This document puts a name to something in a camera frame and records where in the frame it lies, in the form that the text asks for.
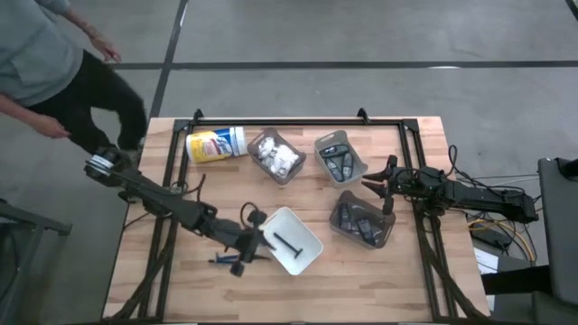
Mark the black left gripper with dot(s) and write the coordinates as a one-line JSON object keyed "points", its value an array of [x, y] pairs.
{"points": [[239, 239]]}

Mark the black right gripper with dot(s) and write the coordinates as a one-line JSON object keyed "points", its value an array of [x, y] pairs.
{"points": [[404, 182]]}

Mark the white plastic bin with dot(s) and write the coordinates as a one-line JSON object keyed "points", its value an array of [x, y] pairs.
{"points": [[307, 234]]}

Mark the grey handheld vacuum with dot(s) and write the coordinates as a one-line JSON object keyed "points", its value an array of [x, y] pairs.
{"points": [[334, 151]]}

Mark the white packet with black print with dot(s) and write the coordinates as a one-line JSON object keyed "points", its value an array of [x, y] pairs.
{"points": [[289, 158]]}

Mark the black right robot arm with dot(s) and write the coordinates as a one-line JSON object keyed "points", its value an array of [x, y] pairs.
{"points": [[492, 201]]}

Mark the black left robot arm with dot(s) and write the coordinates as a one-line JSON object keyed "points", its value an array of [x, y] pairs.
{"points": [[158, 198]]}

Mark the light grey plastic bin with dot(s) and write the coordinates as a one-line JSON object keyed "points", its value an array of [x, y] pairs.
{"points": [[357, 178]]}

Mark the dark smoky plastic bin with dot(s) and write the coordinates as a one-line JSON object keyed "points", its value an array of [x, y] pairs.
{"points": [[384, 212]]}

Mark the clear plastic bag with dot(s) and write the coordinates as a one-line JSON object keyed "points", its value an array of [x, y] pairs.
{"points": [[295, 173]]}

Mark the yellow disinfecting wipes canister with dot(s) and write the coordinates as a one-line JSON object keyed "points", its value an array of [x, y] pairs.
{"points": [[212, 144]]}

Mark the black power brick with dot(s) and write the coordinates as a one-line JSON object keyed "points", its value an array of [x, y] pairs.
{"points": [[490, 238]]}

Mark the white paper sheet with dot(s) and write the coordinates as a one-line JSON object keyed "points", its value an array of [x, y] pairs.
{"points": [[487, 261]]}

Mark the black chair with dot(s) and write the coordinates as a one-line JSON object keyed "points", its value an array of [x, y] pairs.
{"points": [[560, 225]]}

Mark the grey side table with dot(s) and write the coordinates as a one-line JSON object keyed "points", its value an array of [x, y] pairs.
{"points": [[27, 225]]}

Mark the person's hand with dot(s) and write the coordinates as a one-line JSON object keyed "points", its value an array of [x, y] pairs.
{"points": [[107, 49], [49, 127]]}

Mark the person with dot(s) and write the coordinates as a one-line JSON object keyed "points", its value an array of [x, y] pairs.
{"points": [[40, 58]]}

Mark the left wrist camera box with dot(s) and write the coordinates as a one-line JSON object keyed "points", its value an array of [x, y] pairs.
{"points": [[257, 218]]}

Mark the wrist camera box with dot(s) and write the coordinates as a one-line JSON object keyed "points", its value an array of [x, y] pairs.
{"points": [[257, 218], [431, 178]]}

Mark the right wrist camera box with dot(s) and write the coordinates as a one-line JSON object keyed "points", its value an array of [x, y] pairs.
{"points": [[431, 178]]}

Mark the black aluminium table frame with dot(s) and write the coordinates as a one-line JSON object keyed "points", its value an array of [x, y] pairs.
{"points": [[293, 122]]}

